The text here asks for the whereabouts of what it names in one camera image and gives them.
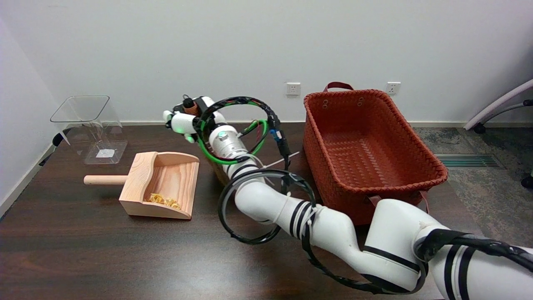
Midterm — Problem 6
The black flat cable loop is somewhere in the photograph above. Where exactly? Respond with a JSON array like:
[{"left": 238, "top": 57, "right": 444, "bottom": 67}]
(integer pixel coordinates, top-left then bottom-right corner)
[{"left": 217, "top": 169, "right": 427, "bottom": 295}]

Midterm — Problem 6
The black braided cable bundle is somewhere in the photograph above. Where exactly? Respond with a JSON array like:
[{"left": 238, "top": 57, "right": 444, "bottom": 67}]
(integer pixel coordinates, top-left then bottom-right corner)
[{"left": 196, "top": 97, "right": 292, "bottom": 171}]

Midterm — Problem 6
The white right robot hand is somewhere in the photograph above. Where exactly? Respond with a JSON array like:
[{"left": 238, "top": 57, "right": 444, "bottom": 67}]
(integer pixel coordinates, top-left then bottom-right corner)
[{"left": 162, "top": 96, "right": 228, "bottom": 144}]

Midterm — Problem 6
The green cable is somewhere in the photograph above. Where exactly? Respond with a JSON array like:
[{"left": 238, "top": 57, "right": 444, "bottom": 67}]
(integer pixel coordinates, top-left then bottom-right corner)
[{"left": 197, "top": 119, "right": 269, "bottom": 164}]

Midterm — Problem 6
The clear plastic container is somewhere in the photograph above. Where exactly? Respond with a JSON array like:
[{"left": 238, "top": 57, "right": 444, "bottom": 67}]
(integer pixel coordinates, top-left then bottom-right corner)
[{"left": 50, "top": 95, "right": 128, "bottom": 165}]

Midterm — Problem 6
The metal floor vent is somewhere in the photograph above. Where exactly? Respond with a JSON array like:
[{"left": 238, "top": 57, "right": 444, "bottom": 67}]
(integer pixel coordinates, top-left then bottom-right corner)
[{"left": 435, "top": 153, "right": 506, "bottom": 169}]

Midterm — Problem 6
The black plastic part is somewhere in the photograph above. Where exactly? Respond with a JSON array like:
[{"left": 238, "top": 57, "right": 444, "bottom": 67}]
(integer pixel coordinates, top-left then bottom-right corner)
[{"left": 39, "top": 130, "right": 73, "bottom": 167}]

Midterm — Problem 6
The thick black wrapped cable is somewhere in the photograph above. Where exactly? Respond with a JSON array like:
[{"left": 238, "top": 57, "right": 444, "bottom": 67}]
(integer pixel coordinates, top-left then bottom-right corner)
[{"left": 414, "top": 228, "right": 533, "bottom": 271}]

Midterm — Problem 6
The white zip tie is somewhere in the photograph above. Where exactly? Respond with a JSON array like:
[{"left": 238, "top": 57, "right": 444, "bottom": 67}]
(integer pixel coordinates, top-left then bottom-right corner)
[{"left": 250, "top": 152, "right": 300, "bottom": 171}]

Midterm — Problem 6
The wooden dustpan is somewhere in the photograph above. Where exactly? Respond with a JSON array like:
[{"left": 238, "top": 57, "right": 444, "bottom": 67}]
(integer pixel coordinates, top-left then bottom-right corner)
[{"left": 83, "top": 151, "right": 200, "bottom": 220}]

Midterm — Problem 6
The grey office chair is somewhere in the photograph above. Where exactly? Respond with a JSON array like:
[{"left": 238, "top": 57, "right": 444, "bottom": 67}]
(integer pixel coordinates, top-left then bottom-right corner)
[{"left": 463, "top": 78, "right": 533, "bottom": 189}]

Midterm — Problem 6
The red woven basket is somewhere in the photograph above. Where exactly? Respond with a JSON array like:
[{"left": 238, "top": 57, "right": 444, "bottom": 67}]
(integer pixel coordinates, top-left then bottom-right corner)
[{"left": 303, "top": 82, "right": 449, "bottom": 225}]

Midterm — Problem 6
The brush with copper coil handle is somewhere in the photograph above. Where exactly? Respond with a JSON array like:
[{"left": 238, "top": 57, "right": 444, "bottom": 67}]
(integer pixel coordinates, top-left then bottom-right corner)
[{"left": 182, "top": 95, "right": 232, "bottom": 187}]

